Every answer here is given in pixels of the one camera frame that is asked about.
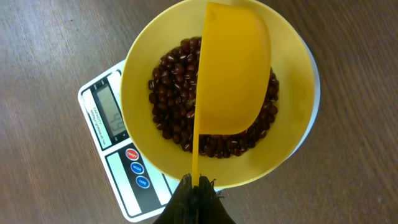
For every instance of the yellow plastic measuring scoop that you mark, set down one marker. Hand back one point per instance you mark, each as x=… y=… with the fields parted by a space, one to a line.
x=235 y=61

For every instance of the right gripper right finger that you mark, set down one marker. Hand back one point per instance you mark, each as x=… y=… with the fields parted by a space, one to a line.
x=210 y=208

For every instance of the white digital kitchen scale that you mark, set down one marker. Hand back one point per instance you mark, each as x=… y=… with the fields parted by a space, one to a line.
x=142 y=191

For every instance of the pale yellow plastic bowl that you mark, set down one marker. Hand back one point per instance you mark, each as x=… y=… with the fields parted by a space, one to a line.
x=290 y=61

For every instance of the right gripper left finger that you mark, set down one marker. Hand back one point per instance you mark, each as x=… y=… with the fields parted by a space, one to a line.
x=182 y=207

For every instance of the red beans in bowl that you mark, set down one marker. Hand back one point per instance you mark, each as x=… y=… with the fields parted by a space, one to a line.
x=173 y=91

